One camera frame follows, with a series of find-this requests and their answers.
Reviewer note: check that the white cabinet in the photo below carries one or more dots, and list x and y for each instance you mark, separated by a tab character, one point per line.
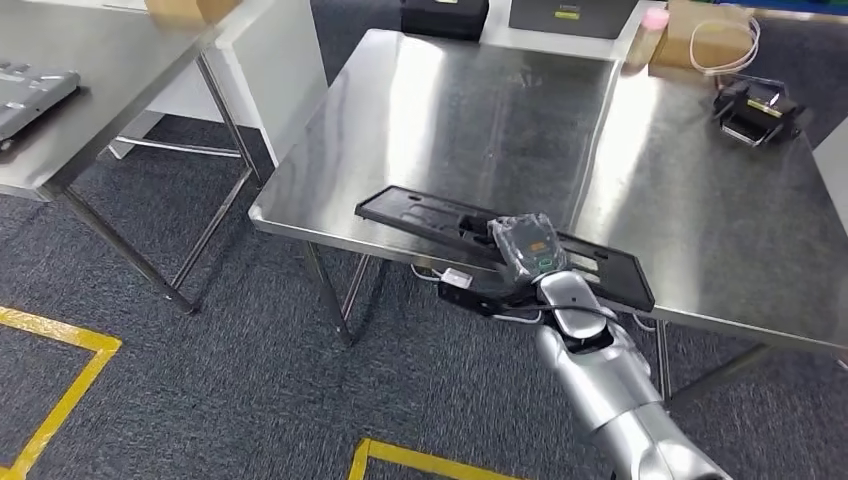
278	73
835	179

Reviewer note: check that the large cardboard box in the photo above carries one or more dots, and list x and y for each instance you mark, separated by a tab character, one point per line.
676	46

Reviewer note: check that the black plastic panel part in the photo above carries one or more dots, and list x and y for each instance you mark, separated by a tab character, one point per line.
411	212

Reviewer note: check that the pink capped bottle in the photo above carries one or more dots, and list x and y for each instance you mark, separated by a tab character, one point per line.
654	18

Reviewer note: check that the grey sheet metal part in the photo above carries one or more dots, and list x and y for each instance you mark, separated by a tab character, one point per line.
33	93

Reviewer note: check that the stainless steel workbench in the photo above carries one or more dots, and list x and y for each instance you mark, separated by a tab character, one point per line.
464	119

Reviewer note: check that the black device with yellow label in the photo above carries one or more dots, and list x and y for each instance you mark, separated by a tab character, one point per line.
755	109

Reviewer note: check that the small cardboard box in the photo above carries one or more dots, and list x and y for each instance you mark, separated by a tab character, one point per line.
192	8

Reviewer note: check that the stainless steel table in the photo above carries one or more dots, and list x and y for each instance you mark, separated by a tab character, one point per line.
99	53

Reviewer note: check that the black equipment case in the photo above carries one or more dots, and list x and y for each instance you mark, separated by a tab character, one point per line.
444	23

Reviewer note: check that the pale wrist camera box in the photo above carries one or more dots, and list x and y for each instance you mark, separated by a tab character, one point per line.
457	278

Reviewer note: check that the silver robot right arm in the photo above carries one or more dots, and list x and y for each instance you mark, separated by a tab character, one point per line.
609	384

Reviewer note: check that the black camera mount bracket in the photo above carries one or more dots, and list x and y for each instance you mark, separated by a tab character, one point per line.
470	299

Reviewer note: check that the yellow floor tape square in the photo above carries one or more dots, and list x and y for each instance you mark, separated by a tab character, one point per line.
424	458

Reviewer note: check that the dark grey equipment case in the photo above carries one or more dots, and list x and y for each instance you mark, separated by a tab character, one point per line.
596	23

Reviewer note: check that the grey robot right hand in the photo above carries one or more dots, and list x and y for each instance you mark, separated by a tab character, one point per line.
530	248

